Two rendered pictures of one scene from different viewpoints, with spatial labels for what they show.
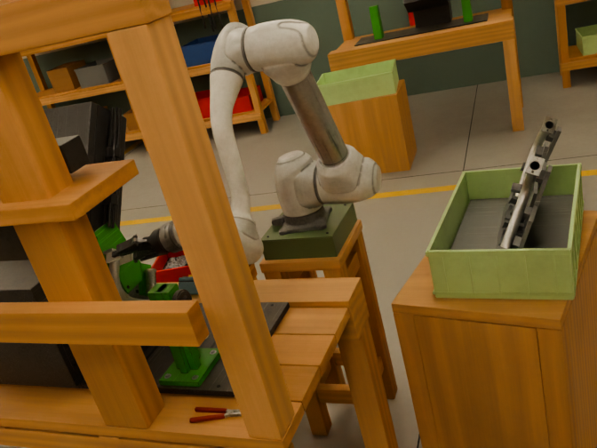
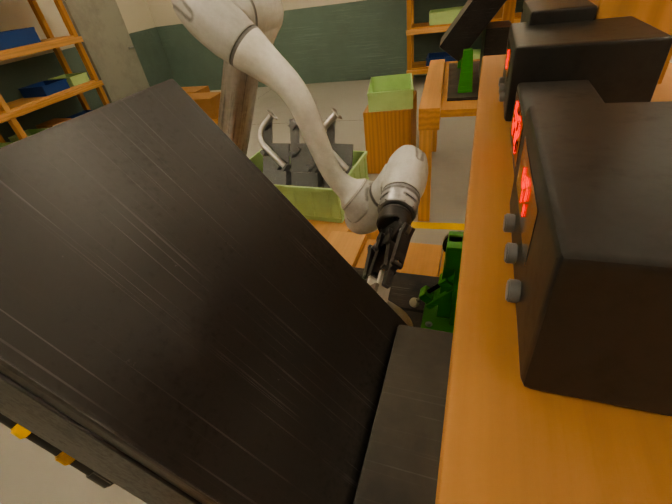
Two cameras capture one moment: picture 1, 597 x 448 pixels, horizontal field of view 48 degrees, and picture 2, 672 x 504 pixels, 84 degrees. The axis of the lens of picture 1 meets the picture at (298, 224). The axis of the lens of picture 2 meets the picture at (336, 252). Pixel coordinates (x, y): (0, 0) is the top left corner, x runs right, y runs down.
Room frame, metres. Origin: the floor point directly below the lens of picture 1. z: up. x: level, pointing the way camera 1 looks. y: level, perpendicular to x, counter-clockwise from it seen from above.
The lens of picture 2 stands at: (1.91, 1.06, 1.70)
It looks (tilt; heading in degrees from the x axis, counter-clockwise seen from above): 37 degrees down; 267
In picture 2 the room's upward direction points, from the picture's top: 9 degrees counter-clockwise
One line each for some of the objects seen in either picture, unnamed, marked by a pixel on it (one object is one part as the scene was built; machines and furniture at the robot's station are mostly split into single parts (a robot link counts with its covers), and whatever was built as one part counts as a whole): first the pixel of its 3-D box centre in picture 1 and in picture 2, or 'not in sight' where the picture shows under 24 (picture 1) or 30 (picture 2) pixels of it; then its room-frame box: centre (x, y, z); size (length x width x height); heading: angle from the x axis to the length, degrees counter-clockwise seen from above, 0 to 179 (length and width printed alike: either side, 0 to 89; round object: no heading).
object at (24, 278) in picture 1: (36, 321); (440, 482); (1.80, 0.84, 1.07); 0.30 x 0.18 x 0.34; 63
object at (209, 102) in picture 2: not in sight; (198, 106); (3.41, -5.46, 0.22); 1.20 x 0.81 x 0.44; 152
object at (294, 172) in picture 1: (298, 181); not in sight; (2.30, -0.04, 1.10); 0.18 x 0.16 x 0.22; 62
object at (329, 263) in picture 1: (312, 245); not in sight; (2.30, -0.03, 0.83); 0.32 x 0.32 x 0.04; 64
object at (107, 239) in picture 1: (110, 256); not in sight; (1.89, 0.58, 1.17); 0.13 x 0.12 x 0.20; 63
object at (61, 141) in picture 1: (51, 156); (550, 31); (1.55, 0.52, 1.59); 0.15 x 0.07 x 0.07; 63
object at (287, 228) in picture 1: (299, 216); not in sight; (2.31, -0.01, 0.96); 0.22 x 0.18 x 0.06; 74
